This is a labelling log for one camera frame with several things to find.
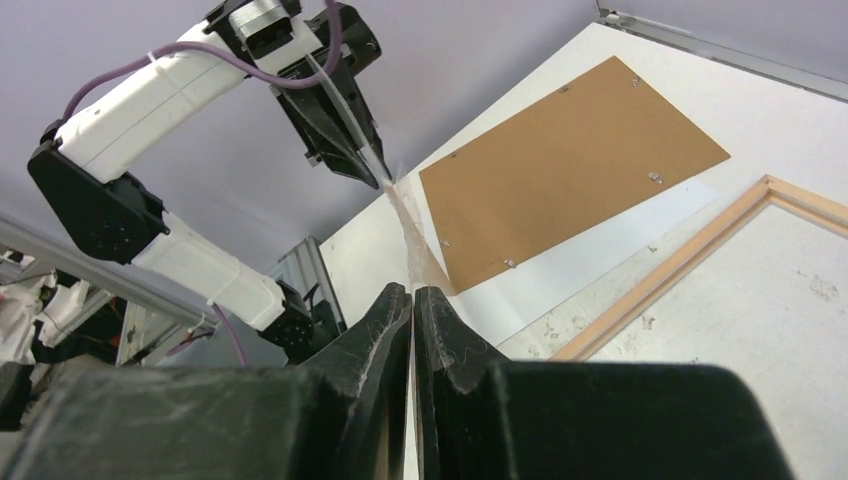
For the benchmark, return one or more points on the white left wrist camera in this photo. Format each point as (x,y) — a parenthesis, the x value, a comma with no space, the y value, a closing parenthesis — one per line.
(273,38)

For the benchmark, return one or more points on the brown frame backing board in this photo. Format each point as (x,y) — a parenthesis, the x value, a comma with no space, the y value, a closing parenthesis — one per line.
(588,151)

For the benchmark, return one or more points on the aluminium front rail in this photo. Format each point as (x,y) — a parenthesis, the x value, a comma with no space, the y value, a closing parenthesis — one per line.
(799,43)

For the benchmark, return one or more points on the clear acrylic frame pane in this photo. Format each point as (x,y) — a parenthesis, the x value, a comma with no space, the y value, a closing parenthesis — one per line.
(421,266)

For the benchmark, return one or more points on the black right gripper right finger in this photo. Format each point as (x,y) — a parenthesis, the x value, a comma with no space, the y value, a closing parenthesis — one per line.
(485,416)

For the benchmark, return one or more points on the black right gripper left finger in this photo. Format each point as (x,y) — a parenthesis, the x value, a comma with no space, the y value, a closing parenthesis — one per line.
(339,415)

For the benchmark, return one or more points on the light wooden picture frame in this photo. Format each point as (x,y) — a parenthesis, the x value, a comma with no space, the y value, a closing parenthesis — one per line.
(766,192)

